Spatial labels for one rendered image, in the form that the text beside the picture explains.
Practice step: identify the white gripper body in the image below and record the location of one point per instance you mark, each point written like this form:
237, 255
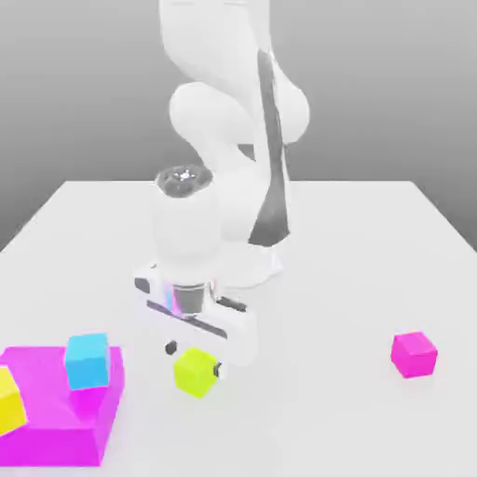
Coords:
238, 335

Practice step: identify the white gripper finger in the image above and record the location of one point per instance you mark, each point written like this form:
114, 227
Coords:
170, 347
217, 369

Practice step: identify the small lime cube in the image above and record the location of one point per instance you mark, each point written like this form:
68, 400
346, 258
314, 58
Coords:
194, 372

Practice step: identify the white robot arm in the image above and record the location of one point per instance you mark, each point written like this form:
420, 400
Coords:
208, 123

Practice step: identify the small cyan cube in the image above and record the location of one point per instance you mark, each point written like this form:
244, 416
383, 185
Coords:
87, 363

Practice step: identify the small yellow cube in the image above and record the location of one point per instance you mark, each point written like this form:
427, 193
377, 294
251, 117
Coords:
9, 404

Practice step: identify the small magenta cube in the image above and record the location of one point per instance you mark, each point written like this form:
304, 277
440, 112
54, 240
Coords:
413, 356

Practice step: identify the large magenta box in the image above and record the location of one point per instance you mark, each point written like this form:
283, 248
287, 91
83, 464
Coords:
52, 443

